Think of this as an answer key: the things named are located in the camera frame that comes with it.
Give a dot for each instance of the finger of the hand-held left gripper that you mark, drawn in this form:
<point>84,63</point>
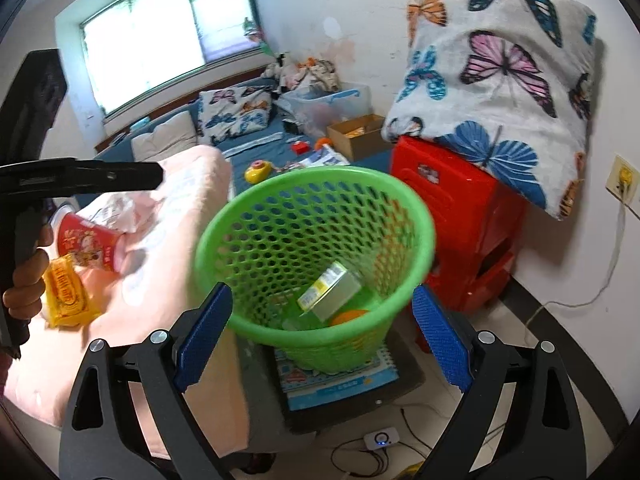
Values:
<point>125,175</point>

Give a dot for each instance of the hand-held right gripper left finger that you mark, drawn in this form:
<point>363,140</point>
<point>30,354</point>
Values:
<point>205,325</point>

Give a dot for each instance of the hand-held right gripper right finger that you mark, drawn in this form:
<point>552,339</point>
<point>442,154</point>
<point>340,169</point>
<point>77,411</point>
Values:
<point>440,340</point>

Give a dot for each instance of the red paper cup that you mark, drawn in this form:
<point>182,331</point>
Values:
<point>90,247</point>

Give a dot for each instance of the green plastic mesh basket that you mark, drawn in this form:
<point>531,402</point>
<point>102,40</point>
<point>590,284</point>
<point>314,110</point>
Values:
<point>260,230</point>

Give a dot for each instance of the person's left hand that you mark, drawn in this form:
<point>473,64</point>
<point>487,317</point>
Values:
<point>25,290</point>

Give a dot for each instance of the black low stool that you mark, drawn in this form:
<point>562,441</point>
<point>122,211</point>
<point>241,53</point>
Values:
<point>410,375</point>

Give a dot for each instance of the beige pillow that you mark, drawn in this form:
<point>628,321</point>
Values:
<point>162,137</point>

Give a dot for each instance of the orange round lid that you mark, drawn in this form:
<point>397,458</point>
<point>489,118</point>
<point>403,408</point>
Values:
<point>350,316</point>

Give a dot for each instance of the blue spiral notebook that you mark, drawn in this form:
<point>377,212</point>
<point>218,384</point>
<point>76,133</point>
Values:
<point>345,387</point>

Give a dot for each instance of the clear plastic container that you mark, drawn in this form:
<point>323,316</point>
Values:
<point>342,295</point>

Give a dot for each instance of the white router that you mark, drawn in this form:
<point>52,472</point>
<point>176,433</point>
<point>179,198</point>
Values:
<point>381,440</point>

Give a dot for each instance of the yellow and white small box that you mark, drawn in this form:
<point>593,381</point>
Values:
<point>322,285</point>

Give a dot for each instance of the butterfly print pillow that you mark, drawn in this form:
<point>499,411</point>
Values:
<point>235,112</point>

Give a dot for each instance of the red plastic stool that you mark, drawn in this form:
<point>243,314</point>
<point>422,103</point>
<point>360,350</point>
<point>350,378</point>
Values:
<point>450,210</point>

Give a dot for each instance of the yellow round toy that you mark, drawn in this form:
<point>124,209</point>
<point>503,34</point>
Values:
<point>257,171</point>

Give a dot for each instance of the yellow snack packet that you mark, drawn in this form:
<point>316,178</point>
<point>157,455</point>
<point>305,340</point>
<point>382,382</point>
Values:
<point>67,295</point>

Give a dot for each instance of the window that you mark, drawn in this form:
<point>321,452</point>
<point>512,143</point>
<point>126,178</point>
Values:
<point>160,35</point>

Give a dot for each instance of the blue sofa bed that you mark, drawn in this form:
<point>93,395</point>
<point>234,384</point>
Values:
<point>270,147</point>

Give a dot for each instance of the small red toy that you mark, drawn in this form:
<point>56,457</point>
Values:
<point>301,148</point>

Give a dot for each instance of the black and white cow plush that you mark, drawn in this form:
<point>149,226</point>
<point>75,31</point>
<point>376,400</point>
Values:
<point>281,70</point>

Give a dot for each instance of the green pinwheel toy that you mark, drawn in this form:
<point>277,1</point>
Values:
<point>255,35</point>

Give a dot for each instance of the small orange ball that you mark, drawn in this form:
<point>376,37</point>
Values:
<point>323,143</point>

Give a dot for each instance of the open picture booklet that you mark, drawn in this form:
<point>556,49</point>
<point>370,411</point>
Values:
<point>327,157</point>

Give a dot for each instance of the cardboard box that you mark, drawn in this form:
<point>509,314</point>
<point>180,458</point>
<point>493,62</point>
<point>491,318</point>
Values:
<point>357,142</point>

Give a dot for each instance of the orange plush toy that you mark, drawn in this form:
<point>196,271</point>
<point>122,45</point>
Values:
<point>310,66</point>

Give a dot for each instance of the clear plastic storage bin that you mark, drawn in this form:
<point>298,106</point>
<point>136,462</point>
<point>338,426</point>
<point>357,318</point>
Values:
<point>330,107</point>

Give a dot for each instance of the folded butterfly print blanket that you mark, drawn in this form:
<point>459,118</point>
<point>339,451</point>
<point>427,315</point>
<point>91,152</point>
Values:
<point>500,75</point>

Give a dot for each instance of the wall socket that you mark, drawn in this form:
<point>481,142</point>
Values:
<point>622,177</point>

